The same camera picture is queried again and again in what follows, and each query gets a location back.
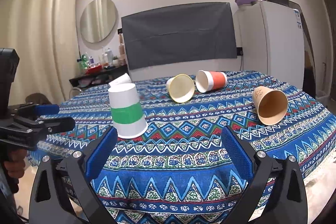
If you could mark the blue patterned tablecloth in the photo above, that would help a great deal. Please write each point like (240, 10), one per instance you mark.
(179, 172)

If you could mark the red tray on shelf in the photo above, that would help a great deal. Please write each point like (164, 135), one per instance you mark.
(94, 69)

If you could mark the dark grey covered television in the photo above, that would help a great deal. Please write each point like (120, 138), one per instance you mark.
(179, 33)

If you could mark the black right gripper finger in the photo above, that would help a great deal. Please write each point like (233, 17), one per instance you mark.
(51, 126)

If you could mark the oval wall mirror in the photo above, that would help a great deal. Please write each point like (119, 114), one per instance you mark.
(97, 20)

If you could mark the white refrigerator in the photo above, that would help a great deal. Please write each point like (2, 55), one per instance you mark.
(271, 37)

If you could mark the white spray bottle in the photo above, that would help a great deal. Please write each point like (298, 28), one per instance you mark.
(109, 55)

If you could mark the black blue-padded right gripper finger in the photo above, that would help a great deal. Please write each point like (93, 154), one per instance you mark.
(49, 201)
(44, 109)
(287, 202)

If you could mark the white cup with green band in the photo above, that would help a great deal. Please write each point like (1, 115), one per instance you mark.
(126, 110)

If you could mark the orange and white paper cup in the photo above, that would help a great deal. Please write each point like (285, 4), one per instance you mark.
(210, 80)

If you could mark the green plastic bottle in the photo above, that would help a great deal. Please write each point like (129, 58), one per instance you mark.
(84, 62)

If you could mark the black wall shelf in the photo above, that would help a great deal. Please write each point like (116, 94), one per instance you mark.
(98, 78)

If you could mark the beige curtain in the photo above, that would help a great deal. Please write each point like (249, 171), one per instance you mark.
(43, 33)

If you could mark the dark brown chair back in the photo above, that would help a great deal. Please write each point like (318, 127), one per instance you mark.
(38, 98)

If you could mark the person's left hand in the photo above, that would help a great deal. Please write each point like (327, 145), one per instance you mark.
(14, 166)

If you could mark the small potted plant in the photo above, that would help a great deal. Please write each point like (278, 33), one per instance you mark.
(115, 61)

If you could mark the brown kraft paper cup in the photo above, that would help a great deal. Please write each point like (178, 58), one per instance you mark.
(271, 105)

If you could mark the purple bowl on refrigerator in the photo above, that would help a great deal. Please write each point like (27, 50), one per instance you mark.
(240, 3)

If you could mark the white cup with yellow rim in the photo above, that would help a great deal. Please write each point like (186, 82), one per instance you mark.
(180, 88)

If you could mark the white cup with pink dots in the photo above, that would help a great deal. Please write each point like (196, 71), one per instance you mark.
(123, 79)

